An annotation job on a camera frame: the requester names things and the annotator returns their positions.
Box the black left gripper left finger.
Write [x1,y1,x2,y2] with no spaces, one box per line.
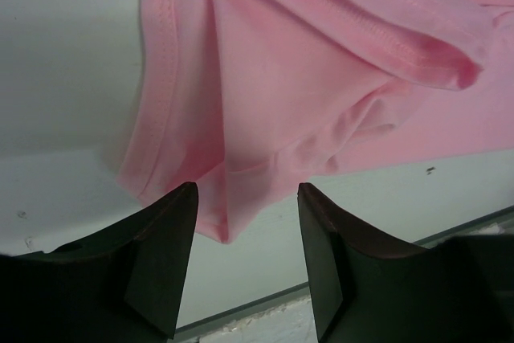
[1,182,198,342]

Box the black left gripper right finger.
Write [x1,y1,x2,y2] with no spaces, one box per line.
[298,183,513,342]

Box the pink t shirt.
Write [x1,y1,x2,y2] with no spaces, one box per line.
[119,0,513,243]

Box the white foam board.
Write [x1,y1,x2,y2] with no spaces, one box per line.
[172,294,318,343]

